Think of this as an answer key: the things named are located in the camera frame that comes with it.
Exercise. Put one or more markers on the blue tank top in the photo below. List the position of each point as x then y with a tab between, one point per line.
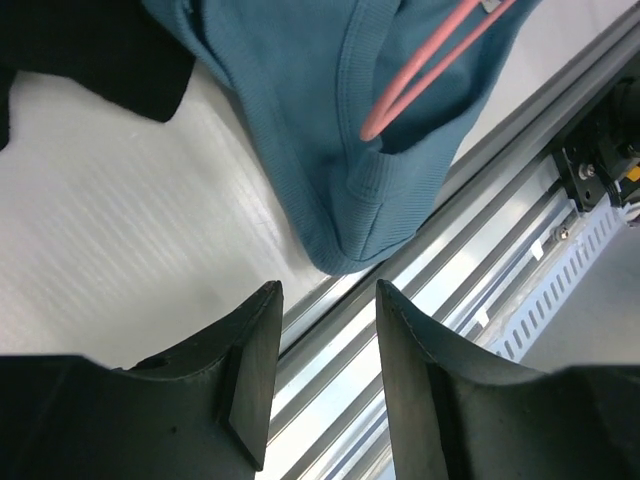
307	74

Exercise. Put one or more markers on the grey slotted cable duct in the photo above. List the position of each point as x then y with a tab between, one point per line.
554	284

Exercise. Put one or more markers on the aluminium mounting rail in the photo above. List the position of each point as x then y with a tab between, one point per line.
503	214

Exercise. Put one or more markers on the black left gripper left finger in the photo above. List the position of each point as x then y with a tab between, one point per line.
198	410

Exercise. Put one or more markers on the black tank top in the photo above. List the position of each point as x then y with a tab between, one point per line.
115	49

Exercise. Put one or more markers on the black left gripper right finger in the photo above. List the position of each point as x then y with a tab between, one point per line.
457	411

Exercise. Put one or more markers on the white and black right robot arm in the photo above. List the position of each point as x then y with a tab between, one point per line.
597	153

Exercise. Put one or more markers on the pink hanger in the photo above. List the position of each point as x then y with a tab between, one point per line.
401	92

